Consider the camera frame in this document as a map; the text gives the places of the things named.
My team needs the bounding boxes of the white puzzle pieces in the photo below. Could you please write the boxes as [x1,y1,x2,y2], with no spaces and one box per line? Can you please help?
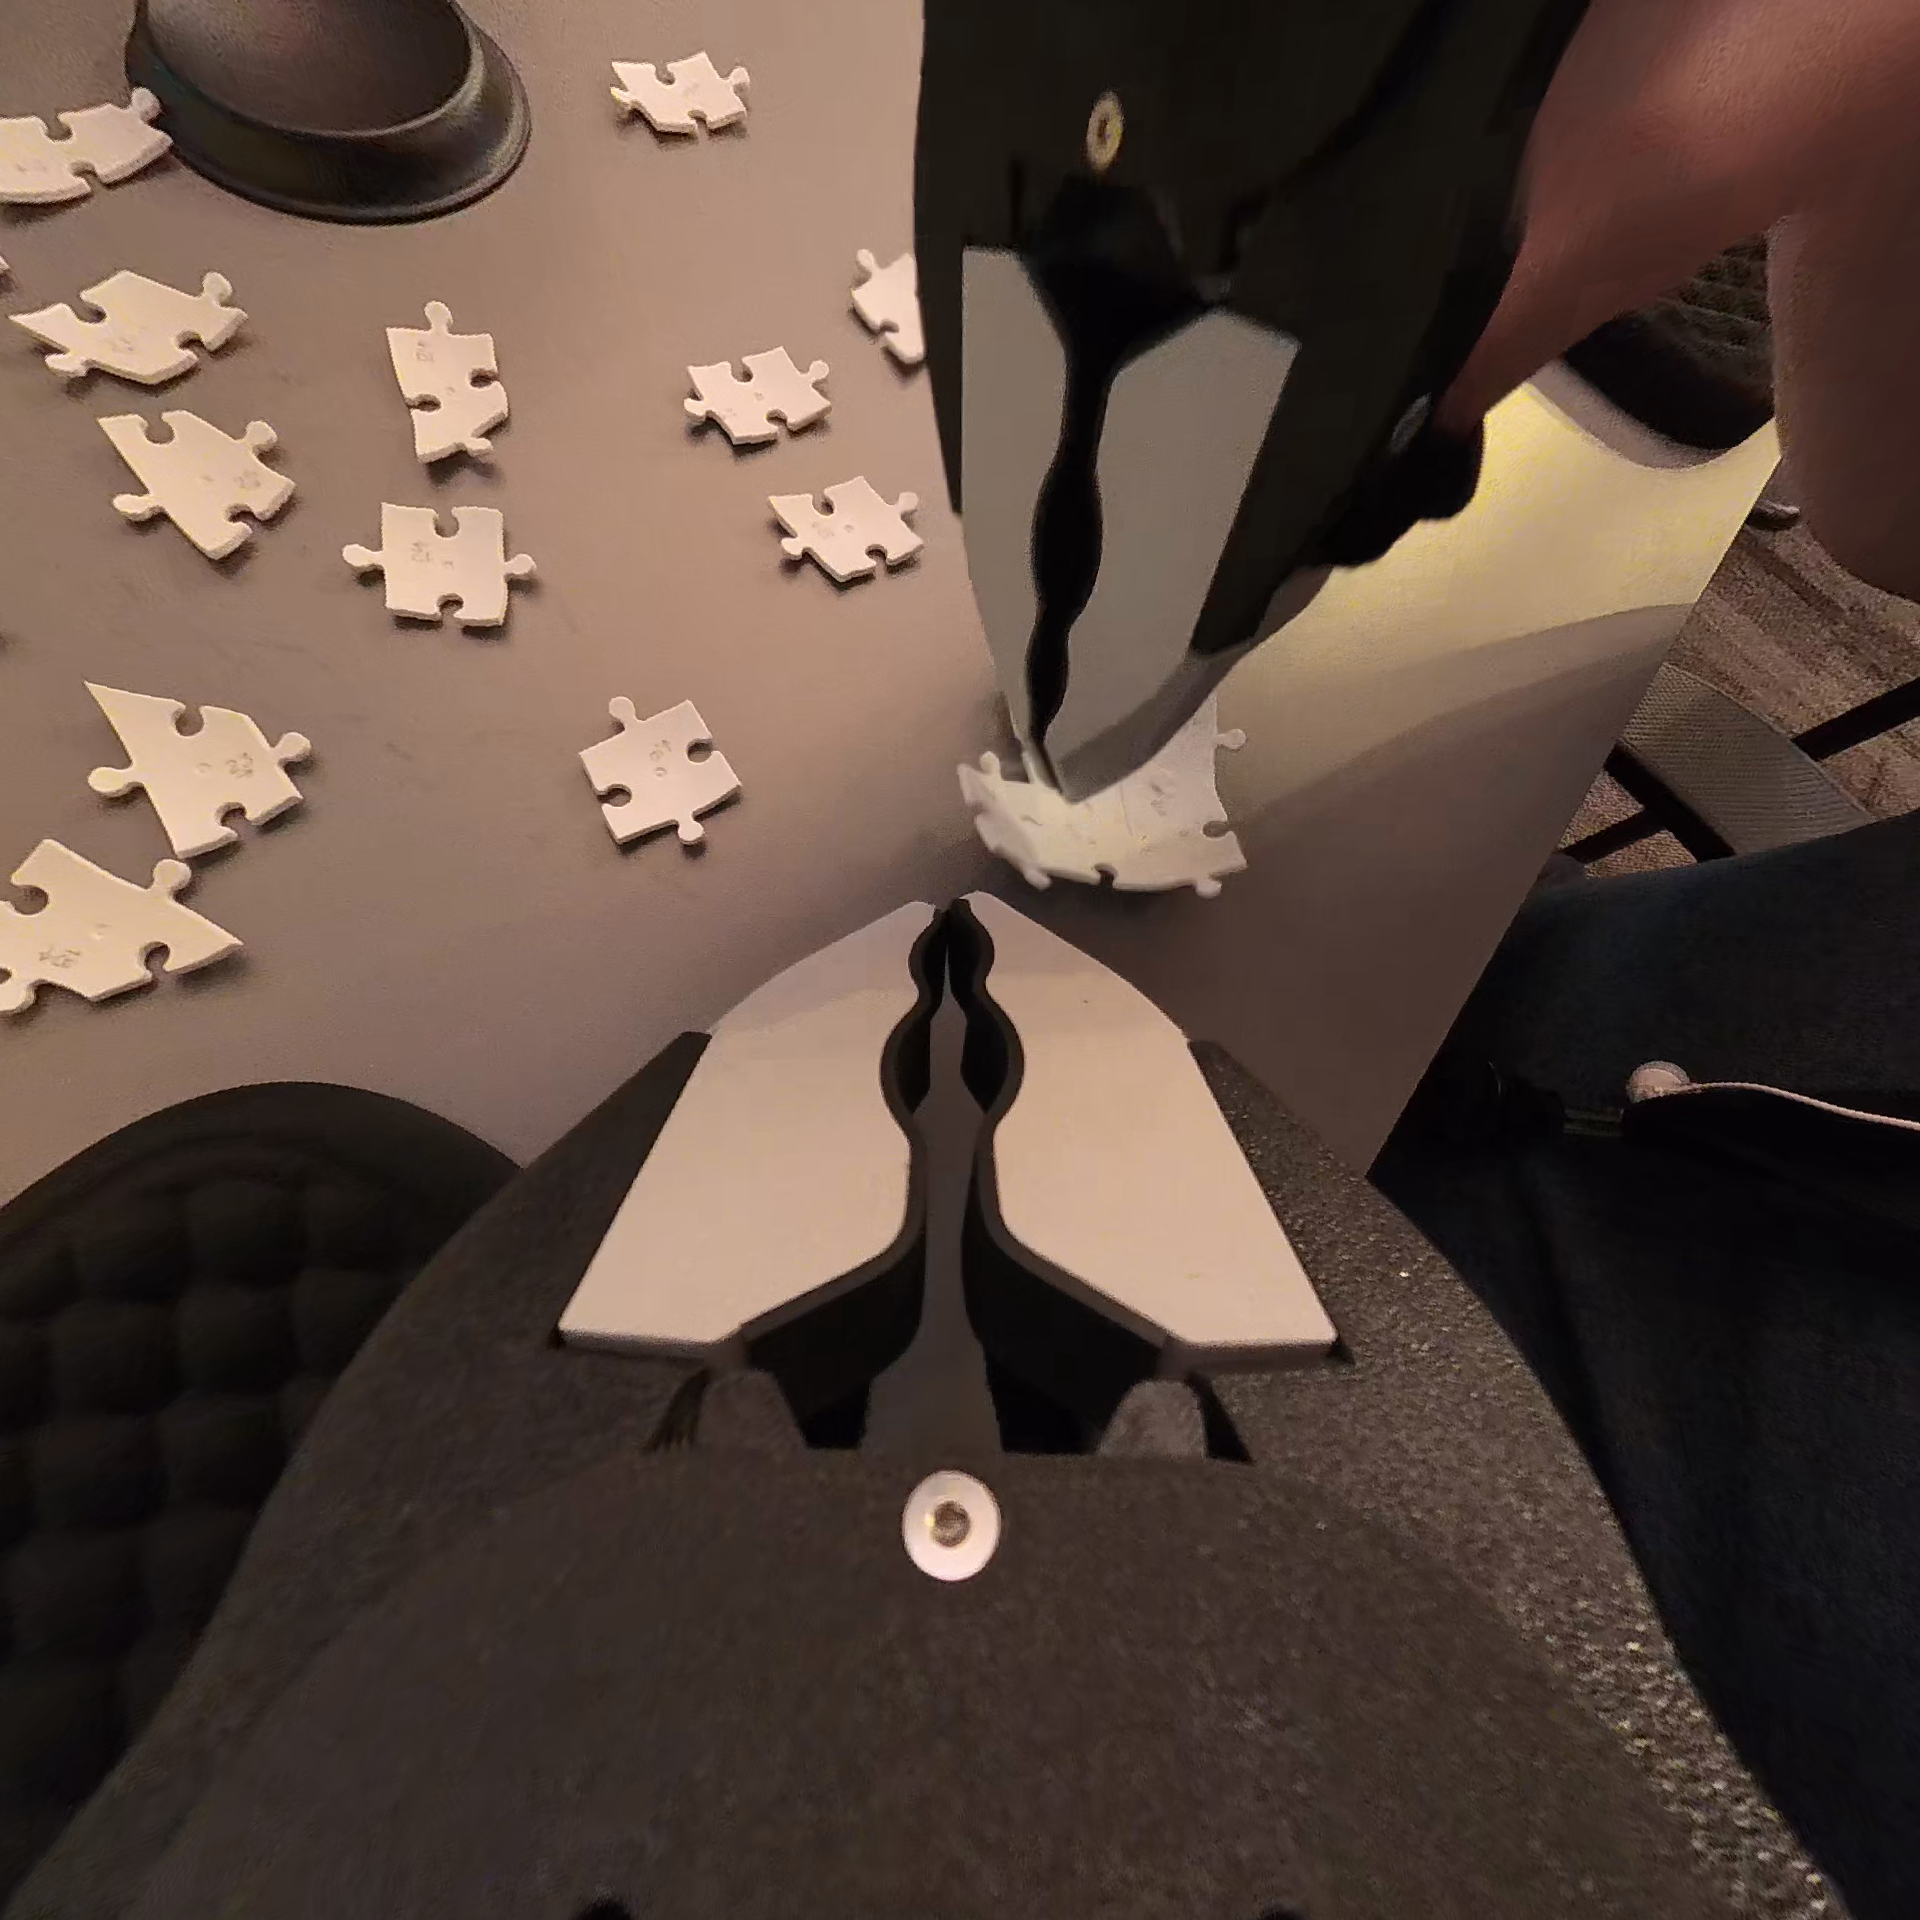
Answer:
[0,51,932,1019]

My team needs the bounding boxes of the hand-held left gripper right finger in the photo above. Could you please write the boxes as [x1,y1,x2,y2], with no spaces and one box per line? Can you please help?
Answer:
[954,891,1340,1455]

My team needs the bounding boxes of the white drawstring cord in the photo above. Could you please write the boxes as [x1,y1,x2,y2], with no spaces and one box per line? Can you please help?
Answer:
[1627,1062,1920,1129]

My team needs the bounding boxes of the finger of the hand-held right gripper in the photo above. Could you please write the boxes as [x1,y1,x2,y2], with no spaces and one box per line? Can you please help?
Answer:
[1053,311,1306,800]
[954,245,1086,783]

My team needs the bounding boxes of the joined puzzle piece section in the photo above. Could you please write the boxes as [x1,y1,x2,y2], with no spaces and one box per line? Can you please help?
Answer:
[958,697,1251,897]

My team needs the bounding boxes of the person's right hand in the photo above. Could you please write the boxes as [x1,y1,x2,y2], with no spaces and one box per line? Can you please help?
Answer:
[1428,11,1761,424]

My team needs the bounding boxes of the black round ball stand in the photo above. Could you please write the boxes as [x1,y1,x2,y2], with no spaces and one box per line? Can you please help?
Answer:
[124,0,536,226]

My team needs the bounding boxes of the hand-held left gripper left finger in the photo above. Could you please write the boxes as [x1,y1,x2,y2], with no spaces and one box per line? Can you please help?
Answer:
[555,899,954,1454]

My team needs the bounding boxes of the person's right forearm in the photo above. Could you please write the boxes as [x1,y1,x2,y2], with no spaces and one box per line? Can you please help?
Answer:
[1651,0,1920,601]

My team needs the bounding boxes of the black chair base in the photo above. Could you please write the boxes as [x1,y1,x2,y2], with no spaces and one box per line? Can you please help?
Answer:
[1785,681,1920,759]

